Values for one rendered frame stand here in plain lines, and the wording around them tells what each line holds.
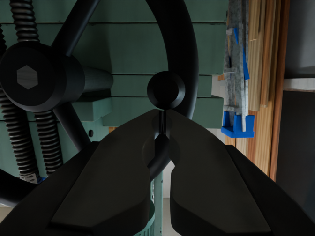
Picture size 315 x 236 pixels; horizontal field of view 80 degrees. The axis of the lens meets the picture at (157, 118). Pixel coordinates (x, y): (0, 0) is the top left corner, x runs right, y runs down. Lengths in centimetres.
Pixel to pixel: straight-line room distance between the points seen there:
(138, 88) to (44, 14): 21
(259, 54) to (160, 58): 143
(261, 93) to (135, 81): 147
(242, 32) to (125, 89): 102
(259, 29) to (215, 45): 141
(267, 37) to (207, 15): 139
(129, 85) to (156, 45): 9
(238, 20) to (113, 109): 100
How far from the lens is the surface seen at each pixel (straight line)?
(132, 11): 38
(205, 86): 36
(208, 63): 37
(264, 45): 177
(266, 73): 172
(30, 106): 20
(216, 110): 37
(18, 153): 33
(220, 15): 38
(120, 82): 37
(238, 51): 124
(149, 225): 63
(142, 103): 36
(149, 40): 36
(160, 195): 84
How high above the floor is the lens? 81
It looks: 11 degrees up
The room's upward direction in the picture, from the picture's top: 180 degrees counter-clockwise
